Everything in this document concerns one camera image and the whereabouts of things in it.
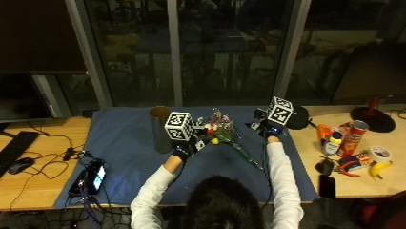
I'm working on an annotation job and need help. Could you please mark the dark computer monitor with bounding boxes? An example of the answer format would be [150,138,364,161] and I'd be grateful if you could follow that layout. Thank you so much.
[0,72,53,124]

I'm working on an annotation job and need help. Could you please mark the phone with lit screen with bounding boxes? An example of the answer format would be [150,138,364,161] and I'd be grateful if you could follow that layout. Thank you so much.
[85,159,107,196]

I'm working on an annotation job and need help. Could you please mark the dark grey cylinder vase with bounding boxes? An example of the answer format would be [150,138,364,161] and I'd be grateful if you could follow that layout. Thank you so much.
[149,106,174,155]

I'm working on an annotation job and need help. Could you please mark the person's left hand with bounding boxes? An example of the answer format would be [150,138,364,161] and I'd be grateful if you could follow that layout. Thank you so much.
[170,126,213,162]

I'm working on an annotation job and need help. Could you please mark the orange plastic bottle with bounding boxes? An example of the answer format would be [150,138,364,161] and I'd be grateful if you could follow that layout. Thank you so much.
[315,123,334,148]

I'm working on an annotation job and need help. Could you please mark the person's right hand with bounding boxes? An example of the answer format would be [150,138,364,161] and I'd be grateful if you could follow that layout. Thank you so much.
[252,108,288,139]

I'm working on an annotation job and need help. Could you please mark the white marker cube left glove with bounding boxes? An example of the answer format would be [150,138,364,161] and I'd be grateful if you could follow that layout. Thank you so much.
[163,111,195,142]

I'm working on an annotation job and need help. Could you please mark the black keyboard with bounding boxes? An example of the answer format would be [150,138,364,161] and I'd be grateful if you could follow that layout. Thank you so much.
[0,130,41,177]

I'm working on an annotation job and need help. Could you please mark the black smartphone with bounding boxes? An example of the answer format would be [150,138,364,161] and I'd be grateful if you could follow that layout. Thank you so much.
[318,174,338,200]

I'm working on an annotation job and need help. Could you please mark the red chips can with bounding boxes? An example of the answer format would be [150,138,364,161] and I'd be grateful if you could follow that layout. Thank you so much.
[336,119,370,159]

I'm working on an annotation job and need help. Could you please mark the white marker cube right glove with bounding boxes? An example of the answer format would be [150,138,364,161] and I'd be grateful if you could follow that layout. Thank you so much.
[264,95,295,127]

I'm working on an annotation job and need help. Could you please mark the dark screen on red stand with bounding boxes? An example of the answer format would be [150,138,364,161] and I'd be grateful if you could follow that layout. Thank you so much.
[331,43,406,105]

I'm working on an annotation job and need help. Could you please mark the flower bouquet with green stems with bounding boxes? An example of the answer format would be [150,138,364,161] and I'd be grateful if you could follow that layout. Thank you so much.
[202,108,266,172]

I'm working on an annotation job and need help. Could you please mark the black box device with cables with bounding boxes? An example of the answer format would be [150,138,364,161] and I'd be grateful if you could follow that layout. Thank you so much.
[67,169,91,198]

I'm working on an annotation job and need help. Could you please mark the small black pouch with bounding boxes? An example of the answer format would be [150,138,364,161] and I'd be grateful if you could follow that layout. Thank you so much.
[314,157,336,177]

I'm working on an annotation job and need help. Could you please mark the yellow banana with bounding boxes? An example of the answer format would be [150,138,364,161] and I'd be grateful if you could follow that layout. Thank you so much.
[367,160,394,181]

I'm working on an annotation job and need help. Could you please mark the stand with round black base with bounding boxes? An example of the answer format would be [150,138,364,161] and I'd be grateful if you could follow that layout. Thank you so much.
[348,96,398,134]

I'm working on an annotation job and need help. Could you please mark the white marker cube glove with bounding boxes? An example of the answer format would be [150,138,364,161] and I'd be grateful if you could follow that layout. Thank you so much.
[163,111,195,142]
[264,95,295,127]

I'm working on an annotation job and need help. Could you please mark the red and black chair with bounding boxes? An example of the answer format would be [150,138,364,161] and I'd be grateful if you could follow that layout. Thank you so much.
[348,190,406,229]

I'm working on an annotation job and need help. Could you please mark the white bottle with blue cap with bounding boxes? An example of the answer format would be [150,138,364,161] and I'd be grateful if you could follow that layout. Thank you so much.
[322,131,343,157]

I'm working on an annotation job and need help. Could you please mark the black round pouch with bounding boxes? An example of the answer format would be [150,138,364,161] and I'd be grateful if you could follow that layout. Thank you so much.
[284,106,312,131]

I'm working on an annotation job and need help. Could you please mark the black cable bundle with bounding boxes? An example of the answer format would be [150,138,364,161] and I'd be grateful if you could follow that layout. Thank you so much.
[8,120,127,229]

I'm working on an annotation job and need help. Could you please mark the white tape roll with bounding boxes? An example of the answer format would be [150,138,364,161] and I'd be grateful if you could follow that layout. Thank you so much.
[366,145,392,164]

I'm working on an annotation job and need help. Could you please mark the black computer mouse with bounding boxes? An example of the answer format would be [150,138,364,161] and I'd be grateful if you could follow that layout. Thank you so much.
[8,156,37,176]

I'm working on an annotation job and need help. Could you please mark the blue table cloth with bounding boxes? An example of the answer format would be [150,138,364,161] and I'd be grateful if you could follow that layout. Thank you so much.
[53,106,319,210]

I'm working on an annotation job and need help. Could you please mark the red handled pliers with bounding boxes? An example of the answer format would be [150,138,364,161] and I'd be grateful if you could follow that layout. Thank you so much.
[335,169,362,178]

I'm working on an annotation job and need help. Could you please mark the red and blue snack box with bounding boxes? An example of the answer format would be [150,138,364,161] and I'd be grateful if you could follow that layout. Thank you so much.
[338,151,375,173]

